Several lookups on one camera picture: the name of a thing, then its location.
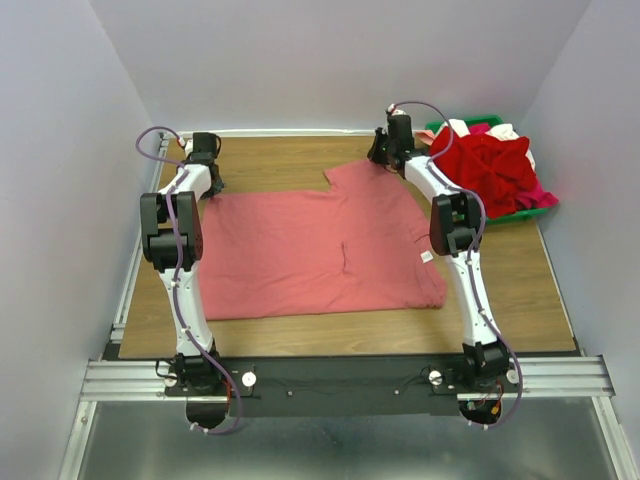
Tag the aluminium frame rail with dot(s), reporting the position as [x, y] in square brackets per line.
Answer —
[127, 428]

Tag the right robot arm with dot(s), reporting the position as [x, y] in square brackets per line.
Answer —
[457, 223]

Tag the magenta garment in bin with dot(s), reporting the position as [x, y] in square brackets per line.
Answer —
[537, 198]

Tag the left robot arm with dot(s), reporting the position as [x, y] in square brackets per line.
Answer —
[173, 243]

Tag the white garment in bin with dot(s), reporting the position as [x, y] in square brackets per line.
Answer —
[502, 131]

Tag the red t-shirt in bin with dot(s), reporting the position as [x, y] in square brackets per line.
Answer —
[496, 170]

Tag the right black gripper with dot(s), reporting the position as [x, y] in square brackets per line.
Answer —
[379, 136]

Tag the salmon pink t-shirt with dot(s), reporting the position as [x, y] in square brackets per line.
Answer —
[361, 245]

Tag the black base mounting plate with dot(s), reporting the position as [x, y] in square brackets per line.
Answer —
[221, 397]

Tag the light pink garment in bin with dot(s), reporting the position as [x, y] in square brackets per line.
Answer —
[426, 137]

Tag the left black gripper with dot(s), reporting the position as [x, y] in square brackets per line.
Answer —
[217, 188]

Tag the green plastic bin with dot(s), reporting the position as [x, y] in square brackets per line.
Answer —
[493, 120]

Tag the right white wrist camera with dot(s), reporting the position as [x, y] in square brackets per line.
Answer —
[395, 109]

